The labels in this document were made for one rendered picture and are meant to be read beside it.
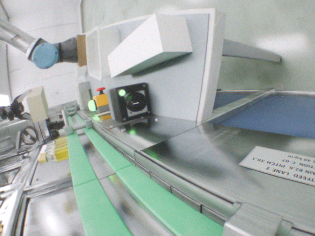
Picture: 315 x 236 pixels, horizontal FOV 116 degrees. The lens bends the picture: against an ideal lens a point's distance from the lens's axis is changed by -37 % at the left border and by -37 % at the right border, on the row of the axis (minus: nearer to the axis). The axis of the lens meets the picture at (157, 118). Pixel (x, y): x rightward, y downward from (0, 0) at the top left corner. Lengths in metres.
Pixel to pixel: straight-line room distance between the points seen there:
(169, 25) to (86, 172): 0.23
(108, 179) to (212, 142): 0.13
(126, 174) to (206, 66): 0.19
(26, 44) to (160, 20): 0.64
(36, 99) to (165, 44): 0.62
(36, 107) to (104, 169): 0.59
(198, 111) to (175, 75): 0.08
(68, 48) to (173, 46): 0.70
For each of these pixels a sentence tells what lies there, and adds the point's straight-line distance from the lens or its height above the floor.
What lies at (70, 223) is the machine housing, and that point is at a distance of 0.62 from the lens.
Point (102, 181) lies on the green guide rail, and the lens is 0.19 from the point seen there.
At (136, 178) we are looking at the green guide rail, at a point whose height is 0.90.
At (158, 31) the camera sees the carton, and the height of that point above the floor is 0.81.
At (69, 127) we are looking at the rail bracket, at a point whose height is 0.95.
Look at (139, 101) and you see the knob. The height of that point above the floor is 0.80.
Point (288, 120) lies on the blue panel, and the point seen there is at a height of 0.63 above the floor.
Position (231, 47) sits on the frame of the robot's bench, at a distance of 0.37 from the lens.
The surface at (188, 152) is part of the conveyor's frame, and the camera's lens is 0.16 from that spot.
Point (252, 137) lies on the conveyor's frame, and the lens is 0.19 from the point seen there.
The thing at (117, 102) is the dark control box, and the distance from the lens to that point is 0.34.
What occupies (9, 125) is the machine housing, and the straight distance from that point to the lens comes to 2.09.
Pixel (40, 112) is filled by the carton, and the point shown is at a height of 1.08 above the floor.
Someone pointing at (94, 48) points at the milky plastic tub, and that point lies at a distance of 0.69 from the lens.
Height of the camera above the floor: 0.94
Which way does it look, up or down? 31 degrees down
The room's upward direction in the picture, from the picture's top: 108 degrees counter-clockwise
